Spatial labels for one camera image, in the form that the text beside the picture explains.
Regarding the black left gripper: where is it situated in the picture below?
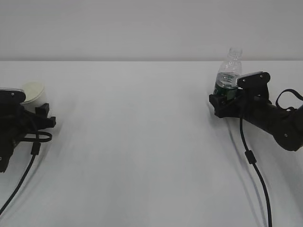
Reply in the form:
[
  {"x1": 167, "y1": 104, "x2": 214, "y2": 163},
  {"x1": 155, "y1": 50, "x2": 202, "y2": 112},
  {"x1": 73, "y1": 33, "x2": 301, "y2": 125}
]
[{"x1": 0, "y1": 103, "x2": 56, "y2": 173}]

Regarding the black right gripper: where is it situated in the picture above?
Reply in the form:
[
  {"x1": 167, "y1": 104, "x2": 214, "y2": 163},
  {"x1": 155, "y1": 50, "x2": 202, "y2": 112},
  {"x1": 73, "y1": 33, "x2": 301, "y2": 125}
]
[{"x1": 209, "y1": 88, "x2": 272, "y2": 123}]

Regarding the clear green-label water bottle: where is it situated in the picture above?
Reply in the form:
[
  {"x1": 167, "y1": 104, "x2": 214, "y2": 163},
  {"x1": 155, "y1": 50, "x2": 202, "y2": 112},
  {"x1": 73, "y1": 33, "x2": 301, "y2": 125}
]
[{"x1": 213, "y1": 47, "x2": 242, "y2": 100}]

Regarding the white paper cup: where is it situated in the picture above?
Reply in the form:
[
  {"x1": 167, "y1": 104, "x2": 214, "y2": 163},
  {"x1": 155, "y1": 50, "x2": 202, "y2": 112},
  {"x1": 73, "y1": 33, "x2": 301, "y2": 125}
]
[{"x1": 21, "y1": 82, "x2": 47, "y2": 113}]

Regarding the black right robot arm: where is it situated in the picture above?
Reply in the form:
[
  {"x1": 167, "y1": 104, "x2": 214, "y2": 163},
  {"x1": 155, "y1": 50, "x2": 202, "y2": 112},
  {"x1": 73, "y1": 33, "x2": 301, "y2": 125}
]
[{"x1": 209, "y1": 88, "x2": 303, "y2": 151}]

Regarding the black left camera cable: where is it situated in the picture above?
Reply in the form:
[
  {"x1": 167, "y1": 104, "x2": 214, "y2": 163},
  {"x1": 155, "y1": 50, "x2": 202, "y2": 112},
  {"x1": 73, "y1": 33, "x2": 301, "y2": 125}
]
[{"x1": 0, "y1": 131, "x2": 53, "y2": 213}]

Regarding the black camera cable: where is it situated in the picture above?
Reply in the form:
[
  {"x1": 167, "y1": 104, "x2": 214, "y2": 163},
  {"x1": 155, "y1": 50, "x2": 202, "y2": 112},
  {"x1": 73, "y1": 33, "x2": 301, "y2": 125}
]
[
  {"x1": 239, "y1": 94, "x2": 273, "y2": 227},
  {"x1": 0, "y1": 131, "x2": 53, "y2": 213}
]

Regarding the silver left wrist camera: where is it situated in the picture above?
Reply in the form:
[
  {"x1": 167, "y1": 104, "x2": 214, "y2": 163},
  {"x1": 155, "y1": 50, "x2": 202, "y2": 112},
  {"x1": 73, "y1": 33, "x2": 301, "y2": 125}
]
[{"x1": 0, "y1": 87, "x2": 26, "y2": 104}]

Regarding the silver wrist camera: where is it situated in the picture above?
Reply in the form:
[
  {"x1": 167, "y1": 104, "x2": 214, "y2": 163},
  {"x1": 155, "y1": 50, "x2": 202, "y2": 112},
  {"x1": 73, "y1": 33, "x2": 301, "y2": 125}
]
[
  {"x1": 0, "y1": 87, "x2": 26, "y2": 104},
  {"x1": 236, "y1": 71, "x2": 270, "y2": 89}
]

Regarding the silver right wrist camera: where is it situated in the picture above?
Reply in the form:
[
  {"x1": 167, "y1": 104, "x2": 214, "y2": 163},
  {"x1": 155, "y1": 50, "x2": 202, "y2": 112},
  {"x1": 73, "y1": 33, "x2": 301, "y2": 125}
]
[{"x1": 236, "y1": 71, "x2": 270, "y2": 89}]

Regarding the black right camera cable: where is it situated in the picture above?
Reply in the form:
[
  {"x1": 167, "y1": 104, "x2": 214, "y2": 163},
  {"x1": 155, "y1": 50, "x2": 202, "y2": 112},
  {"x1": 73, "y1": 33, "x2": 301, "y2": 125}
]
[{"x1": 239, "y1": 94, "x2": 273, "y2": 227}]

